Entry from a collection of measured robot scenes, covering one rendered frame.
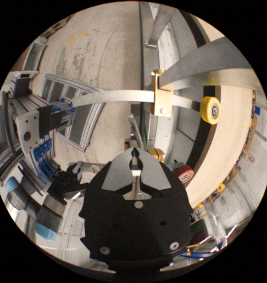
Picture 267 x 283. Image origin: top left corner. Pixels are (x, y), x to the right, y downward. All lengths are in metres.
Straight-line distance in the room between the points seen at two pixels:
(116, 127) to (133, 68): 0.83
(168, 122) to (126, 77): 0.81
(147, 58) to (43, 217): 0.66
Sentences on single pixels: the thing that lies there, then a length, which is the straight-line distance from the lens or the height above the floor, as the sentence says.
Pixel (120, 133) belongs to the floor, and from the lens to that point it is 1.15.
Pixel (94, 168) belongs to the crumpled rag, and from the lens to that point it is 0.31.
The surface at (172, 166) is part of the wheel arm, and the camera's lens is 0.34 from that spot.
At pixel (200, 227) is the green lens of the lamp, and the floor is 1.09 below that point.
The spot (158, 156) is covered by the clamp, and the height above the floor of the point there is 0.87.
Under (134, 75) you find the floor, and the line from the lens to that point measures 1.13.
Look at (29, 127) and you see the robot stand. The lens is 0.33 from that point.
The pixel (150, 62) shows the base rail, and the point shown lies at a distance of 0.42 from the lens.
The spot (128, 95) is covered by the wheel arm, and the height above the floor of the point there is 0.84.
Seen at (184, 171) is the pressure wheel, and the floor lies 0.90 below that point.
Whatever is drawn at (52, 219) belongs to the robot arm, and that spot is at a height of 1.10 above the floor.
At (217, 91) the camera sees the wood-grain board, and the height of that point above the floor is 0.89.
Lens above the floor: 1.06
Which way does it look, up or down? 63 degrees down
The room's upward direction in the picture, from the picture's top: 179 degrees clockwise
